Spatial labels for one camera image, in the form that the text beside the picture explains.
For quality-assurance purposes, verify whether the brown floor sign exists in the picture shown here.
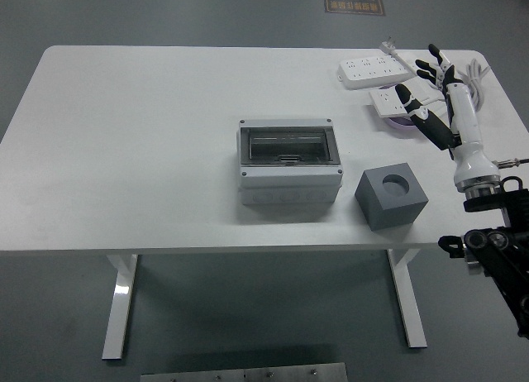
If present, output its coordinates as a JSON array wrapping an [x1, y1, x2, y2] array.
[[323, 0, 387, 17]]

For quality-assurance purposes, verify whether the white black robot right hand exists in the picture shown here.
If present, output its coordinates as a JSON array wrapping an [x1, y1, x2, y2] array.
[[394, 43, 502, 187]]

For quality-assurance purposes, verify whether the white power plug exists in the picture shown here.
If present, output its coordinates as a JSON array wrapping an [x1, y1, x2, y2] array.
[[379, 36, 400, 56]]

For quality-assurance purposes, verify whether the white plastic junction box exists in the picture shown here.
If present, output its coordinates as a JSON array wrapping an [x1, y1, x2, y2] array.
[[236, 117, 345, 206]]

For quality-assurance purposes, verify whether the smoky transparent box lid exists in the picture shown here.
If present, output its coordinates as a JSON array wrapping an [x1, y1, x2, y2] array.
[[239, 127, 341, 167]]

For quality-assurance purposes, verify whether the white table leg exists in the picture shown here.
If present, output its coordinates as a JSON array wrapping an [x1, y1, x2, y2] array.
[[387, 248, 427, 350], [102, 253, 139, 361]]

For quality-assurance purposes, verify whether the grey block with round hole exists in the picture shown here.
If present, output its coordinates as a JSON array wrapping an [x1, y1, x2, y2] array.
[[354, 162, 429, 233]]

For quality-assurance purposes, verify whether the purple round dish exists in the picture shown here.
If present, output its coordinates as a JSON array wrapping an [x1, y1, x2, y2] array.
[[379, 84, 419, 131]]

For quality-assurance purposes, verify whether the white coiled power cable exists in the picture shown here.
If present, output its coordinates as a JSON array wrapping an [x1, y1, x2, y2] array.
[[421, 58, 493, 108]]

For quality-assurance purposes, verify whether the large white power strip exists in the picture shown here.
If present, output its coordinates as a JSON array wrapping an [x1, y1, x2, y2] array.
[[335, 53, 426, 89]]

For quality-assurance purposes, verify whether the grey metal plate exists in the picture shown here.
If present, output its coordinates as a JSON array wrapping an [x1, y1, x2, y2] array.
[[140, 362, 348, 382]]

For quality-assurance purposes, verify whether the small white power strip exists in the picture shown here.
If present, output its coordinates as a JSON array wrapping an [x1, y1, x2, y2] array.
[[369, 84, 418, 119]]

